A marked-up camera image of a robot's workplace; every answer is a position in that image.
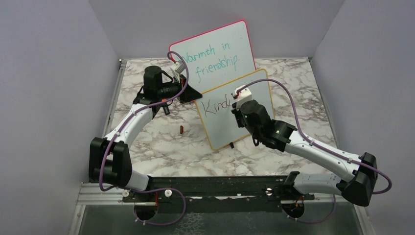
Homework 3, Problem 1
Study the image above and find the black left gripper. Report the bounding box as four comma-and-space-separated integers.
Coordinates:
158, 74, 203, 104

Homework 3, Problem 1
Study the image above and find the black orange highlighter marker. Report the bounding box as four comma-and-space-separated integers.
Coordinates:
162, 104, 170, 116

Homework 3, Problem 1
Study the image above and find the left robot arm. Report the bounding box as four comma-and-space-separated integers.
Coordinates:
89, 62, 202, 201

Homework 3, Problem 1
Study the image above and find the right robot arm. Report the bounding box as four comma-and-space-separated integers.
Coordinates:
231, 100, 378, 207

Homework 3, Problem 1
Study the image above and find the yellow framed whiteboard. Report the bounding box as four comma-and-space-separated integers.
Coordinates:
195, 69, 268, 150

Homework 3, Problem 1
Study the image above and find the pink framed whiteboard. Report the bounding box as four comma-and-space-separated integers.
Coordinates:
169, 20, 256, 93

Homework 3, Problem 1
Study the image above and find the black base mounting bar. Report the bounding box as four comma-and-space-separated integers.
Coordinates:
121, 175, 314, 214

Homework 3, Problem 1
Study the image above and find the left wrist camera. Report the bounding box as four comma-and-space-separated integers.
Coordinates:
170, 61, 185, 80

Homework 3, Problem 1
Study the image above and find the aluminium table edge rail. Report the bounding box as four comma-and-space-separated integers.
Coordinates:
92, 58, 128, 174

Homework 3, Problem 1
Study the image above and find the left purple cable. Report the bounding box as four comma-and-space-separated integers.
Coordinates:
98, 51, 189, 227

